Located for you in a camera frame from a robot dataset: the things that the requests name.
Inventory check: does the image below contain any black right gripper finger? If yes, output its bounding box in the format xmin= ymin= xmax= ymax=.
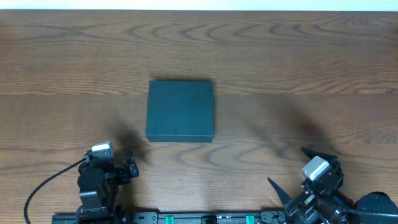
xmin=267 ymin=177 xmax=293 ymax=207
xmin=301 ymin=147 xmax=338 ymax=162

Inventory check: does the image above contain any black box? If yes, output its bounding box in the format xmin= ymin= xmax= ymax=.
xmin=146 ymin=80 xmax=214 ymax=143

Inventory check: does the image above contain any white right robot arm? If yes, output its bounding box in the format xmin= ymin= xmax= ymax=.
xmin=267 ymin=156 xmax=397 ymax=224

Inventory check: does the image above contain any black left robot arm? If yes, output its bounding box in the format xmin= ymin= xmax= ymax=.
xmin=75 ymin=145 xmax=348 ymax=224

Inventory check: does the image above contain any black mounting rail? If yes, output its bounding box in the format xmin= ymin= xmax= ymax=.
xmin=51 ymin=211 xmax=291 ymax=224

